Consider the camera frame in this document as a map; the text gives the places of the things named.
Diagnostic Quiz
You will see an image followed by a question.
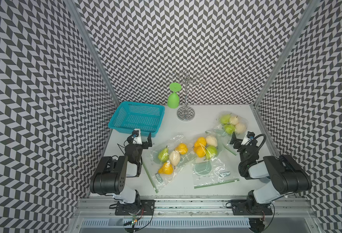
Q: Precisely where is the green pear bag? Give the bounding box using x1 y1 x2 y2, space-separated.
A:
158 146 169 163
220 114 231 125
206 145 218 160
223 124 236 135

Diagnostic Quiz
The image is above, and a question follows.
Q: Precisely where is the zip-top bag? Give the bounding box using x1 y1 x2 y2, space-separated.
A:
142 135 194 193
192 132 240 189
206 111 248 155

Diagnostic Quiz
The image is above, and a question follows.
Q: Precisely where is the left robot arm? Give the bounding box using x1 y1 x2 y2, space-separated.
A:
90 129 153 208

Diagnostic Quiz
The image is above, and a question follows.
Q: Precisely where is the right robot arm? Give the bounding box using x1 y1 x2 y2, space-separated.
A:
230 132 312 207

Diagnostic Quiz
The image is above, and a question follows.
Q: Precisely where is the cream pear far bag right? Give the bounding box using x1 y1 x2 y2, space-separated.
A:
235 123 247 134

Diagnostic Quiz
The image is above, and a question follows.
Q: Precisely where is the cream pear bag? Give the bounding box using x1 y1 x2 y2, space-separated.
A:
206 135 218 147
169 150 181 166
229 116 240 126
235 123 247 134

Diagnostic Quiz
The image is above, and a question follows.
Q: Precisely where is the cream pear far bag upper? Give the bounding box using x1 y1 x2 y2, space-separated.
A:
229 116 240 126

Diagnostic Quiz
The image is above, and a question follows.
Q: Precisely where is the cream pear middle bag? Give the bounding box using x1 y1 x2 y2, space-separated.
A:
206 135 218 147

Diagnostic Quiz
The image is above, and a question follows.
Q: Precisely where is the cream pear left bag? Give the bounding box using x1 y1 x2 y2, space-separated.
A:
169 150 181 166

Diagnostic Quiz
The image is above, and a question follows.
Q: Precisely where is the yellow pear left bag lower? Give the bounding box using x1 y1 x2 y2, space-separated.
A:
158 161 174 175

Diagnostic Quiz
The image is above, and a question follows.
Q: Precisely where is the yellow pear bag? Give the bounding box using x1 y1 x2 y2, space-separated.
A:
194 137 207 148
193 146 206 158
175 143 188 155
158 161 174 175

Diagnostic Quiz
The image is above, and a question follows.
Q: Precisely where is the yellow pear middle bag upper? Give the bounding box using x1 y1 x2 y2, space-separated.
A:
194 137 207 148

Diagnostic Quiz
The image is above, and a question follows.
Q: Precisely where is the yellow pear left bag upper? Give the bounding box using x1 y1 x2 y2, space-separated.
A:
175 143 188 155

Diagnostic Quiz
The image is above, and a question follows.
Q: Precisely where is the yellow pear middle bag lower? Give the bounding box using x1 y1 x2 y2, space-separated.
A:
193 146 206 158

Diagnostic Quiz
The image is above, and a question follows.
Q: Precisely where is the teal plastic basket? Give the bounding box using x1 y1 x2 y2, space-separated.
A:
108 102 165 137

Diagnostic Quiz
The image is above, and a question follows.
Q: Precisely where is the chrome glass holder stand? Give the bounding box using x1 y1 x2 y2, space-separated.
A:
174 70 206 121

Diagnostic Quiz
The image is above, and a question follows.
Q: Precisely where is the green plastic wine glass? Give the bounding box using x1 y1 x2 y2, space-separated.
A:
167 82 182 109

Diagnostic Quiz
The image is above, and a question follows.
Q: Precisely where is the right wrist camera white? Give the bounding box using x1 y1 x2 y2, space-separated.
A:
241 135 251 145

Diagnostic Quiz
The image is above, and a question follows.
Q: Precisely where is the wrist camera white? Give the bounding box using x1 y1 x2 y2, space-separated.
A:
133 129 142 145
241 135 251 145

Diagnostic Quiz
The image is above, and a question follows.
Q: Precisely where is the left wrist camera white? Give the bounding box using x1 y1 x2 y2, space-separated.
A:
133 129 142 145

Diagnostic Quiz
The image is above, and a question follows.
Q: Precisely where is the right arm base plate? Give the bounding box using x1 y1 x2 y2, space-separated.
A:
229 200 273 216

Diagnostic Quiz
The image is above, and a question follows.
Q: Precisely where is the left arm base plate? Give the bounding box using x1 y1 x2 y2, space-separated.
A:
115 200 155 216

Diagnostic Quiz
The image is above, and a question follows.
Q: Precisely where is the aluminium front rail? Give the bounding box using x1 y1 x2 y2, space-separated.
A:
73 196 316 218

